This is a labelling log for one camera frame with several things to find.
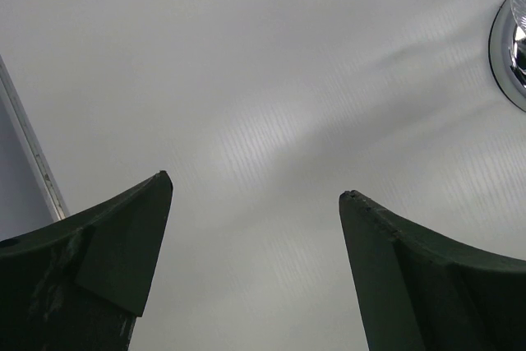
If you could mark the chrome wine glass rack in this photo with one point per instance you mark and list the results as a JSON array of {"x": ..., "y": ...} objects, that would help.
[{"x": 506, "y": 54}]

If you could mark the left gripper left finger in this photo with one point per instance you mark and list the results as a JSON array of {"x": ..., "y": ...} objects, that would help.
[{"x": 82, "y": 282}]

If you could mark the aluminium rail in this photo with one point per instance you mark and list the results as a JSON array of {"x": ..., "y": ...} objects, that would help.
[{"x": 29, "y": 143}]

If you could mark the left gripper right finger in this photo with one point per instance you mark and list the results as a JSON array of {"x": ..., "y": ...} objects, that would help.
[{"x": 420, "y": 290}]

